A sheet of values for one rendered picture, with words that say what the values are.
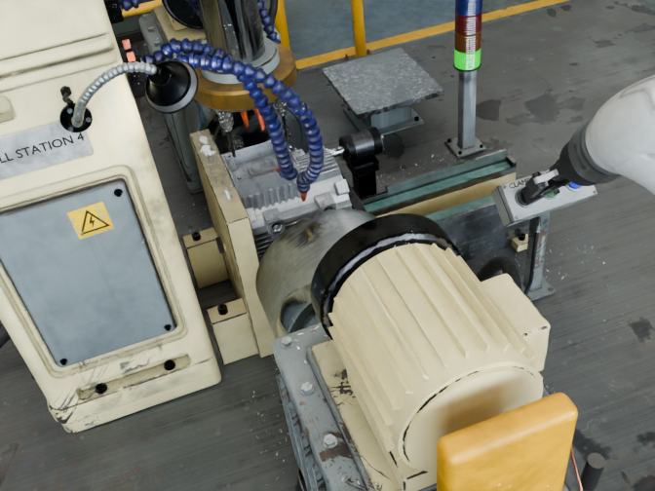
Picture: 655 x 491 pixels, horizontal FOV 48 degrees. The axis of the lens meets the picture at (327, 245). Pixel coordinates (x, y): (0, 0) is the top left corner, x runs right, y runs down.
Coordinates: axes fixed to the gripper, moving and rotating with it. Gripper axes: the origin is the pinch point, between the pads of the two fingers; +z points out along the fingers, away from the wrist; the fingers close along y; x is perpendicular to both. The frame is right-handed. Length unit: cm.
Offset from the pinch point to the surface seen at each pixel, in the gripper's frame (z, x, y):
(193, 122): 35, -40, 49
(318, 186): 15.1, -15.0, 32.3
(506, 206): 5.5, 0.3, 3.5
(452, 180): 33.6, -11.6, -0.1
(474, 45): 34, -40, -17
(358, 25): 227, -134, -60
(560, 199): 4.7, 2.2, -6.3
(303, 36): 275, -157, -44
